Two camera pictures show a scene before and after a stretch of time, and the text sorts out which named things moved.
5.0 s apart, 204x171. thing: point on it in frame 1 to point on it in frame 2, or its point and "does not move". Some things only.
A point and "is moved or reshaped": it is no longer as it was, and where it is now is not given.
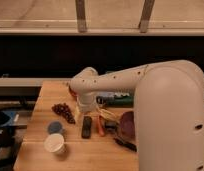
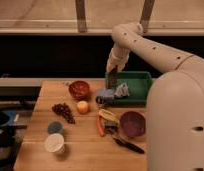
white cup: x=54 y=143 does not move
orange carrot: x=101 y=126 does not move
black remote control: x=86 y=127 is moved or reshaped
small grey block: x=111 y=126 does not move
